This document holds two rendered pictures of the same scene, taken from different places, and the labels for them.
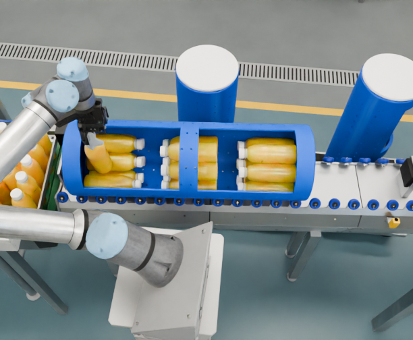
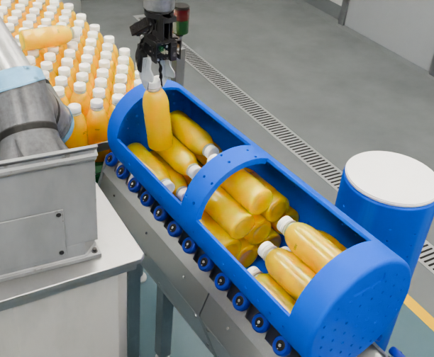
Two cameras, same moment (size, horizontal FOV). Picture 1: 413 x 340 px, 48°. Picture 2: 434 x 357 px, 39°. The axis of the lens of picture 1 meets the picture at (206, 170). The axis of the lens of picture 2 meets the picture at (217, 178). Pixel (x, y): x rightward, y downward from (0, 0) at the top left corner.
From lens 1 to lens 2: 1.05 m
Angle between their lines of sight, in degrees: 42
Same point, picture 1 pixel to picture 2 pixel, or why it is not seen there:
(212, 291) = (49, 278)
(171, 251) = (40, 150)
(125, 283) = not seen: hidden behind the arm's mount
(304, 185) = (307, 310)
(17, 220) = not seen: outside the picture
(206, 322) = not seen: outside the picture
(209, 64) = (398, 176)
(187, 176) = (197, 188)
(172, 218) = (172, 270)
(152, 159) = not seen: hidden behind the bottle
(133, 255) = (5, 111)
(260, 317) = not seen: outside the picture
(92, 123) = (151, 38)
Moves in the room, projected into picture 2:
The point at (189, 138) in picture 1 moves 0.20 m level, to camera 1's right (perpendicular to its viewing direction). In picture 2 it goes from (241, 154) to (296, 198)
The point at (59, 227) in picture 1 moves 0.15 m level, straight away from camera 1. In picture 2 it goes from (7, 64) to (44, 41)
